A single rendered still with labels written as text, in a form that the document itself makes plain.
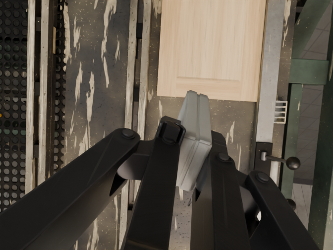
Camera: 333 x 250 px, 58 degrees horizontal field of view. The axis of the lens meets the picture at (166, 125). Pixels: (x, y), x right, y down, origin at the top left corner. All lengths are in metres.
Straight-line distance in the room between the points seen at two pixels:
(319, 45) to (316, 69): 1.52
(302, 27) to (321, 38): 1.21
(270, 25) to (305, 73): 0.21
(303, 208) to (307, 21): 3.51
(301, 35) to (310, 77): 0.34
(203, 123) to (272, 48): 0.83
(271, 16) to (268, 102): 0.25
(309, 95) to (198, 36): 2.21
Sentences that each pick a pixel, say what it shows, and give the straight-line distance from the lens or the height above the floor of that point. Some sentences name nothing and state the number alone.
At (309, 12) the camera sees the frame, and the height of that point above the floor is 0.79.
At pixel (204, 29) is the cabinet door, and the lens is 0.96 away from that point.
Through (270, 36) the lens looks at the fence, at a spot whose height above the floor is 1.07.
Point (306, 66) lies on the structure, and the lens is 1.09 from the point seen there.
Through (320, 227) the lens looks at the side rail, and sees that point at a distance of 1.14.
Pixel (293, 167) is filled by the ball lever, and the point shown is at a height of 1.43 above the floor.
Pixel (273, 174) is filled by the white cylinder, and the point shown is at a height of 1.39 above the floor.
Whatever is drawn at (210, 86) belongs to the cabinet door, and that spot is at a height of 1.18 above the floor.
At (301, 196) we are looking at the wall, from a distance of 4.65.
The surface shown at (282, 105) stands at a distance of 1.02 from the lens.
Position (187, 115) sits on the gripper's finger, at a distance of 0.16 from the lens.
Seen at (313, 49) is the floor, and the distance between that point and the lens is 2.63.
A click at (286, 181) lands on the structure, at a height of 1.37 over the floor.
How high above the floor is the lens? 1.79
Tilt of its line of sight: 33 degrees down
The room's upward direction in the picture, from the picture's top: 177 degrees counter-clockwise
